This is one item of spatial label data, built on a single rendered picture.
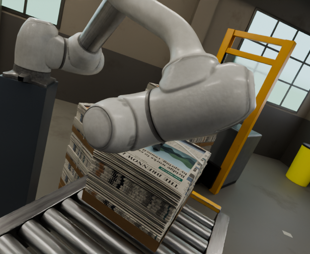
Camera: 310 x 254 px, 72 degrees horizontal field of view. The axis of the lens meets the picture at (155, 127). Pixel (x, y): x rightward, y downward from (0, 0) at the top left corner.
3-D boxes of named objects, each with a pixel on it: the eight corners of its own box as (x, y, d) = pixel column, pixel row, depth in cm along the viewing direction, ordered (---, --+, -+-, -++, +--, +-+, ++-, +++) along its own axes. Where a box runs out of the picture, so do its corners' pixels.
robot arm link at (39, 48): (11, 58, 102) (17, 10, 95) (52, 67, 114) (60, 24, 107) (14, 67, 91) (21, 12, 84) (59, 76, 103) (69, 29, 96)
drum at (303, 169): (314, 190, 398) (336, 157, 376) (295, 186, 387) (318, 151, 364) (295, 175, 441) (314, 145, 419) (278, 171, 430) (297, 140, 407)
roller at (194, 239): (101, 173, 85) (95, 185, 84) (211, 245, 70) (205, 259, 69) (106, 175, 90) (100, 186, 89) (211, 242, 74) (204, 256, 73)
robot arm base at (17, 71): (-4, 76, 89) (-3, 63, 87) (19, 70, 109) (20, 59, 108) (42, 89, 94) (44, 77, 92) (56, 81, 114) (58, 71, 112)
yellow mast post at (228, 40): (172, 161, 308) (228, 27, 250) (176, 160, 314) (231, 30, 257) (176, 164, 302) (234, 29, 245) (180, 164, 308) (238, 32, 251)
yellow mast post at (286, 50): (208, 190, 267) (285, 39, 209) (212, 188, 273) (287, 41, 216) (214, 194, 261) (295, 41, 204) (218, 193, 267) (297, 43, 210)
